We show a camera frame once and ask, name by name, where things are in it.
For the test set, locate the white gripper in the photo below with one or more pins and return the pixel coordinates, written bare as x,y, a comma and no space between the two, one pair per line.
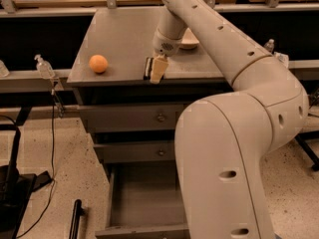
164,45

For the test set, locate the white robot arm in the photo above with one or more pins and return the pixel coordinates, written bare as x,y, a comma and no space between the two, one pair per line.
219,140

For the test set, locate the grey drawer cabinet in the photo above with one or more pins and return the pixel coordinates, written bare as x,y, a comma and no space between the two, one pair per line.
124,37

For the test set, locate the grey top drawer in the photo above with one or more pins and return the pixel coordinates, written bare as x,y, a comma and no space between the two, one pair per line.
130,117

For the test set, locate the grey middle drawer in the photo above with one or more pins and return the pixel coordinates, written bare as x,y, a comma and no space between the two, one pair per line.
135,151

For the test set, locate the grey open bottom drawer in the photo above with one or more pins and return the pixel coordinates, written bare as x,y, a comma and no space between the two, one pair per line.
144,202

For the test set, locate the white paper bowl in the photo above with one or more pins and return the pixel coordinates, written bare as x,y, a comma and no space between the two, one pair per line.
188,40

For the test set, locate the orange fruit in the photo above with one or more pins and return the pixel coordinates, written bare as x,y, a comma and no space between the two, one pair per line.
98,63

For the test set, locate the clear plastic water bottle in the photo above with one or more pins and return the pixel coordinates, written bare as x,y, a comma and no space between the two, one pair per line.
269,45

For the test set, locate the left clear sanitizer pump bottle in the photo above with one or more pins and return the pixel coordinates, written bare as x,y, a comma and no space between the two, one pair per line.
44,68

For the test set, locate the white wipes packet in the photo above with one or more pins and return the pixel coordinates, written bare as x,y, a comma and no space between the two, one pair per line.
283,58

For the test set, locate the clear bottle far left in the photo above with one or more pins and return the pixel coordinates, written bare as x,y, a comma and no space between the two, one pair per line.
4,72

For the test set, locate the black stand leg right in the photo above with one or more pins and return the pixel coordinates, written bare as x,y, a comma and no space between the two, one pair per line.
302,139

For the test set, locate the black stand base left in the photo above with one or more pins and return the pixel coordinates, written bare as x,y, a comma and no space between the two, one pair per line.
16,188

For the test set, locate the black bar handle bottom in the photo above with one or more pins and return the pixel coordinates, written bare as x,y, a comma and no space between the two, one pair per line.
78,212

